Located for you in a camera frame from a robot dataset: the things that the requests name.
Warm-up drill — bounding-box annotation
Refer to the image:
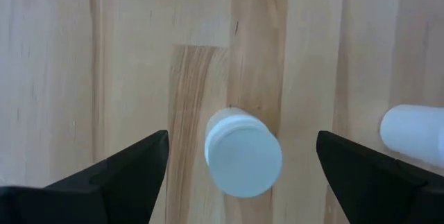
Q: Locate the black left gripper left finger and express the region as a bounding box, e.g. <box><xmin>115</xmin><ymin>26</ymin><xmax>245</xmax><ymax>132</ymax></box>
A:
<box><xmin>44</xmin><ymin>130</ymin><xmax>171</xmax><ymax>224</ymax></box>

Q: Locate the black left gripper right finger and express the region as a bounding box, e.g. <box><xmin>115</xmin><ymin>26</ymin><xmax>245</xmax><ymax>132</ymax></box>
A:
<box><xmin>316</xmin><ymin>130</ymin><xmax>444</xmax><ymax>224</ymax></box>

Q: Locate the white pill bottle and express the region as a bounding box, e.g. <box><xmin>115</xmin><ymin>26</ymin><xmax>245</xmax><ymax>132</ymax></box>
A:
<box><xmin>379</xmin><ymin>104</ymin><xmax>444</xmax><ymax>169</ymax></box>
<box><xmin>203</xmin><ymin>107</ymin><xmax>284</xmax><ymax>199</ymax></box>

